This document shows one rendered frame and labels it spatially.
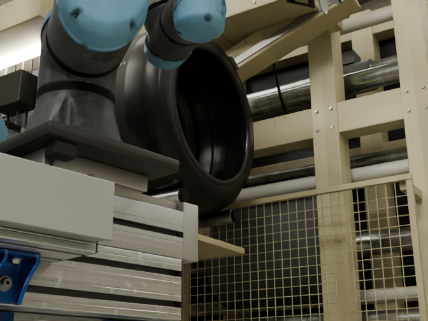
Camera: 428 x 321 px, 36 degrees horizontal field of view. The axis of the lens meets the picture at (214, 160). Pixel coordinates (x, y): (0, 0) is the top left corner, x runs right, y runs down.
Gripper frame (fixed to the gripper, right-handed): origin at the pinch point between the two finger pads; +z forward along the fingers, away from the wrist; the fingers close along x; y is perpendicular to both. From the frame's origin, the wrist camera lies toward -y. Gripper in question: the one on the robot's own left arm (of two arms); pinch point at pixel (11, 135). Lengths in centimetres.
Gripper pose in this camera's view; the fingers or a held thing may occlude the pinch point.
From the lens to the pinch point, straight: 191.4
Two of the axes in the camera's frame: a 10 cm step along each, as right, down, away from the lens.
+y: -1.2, 9.5, -2.8
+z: 3.0, 3.0, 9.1
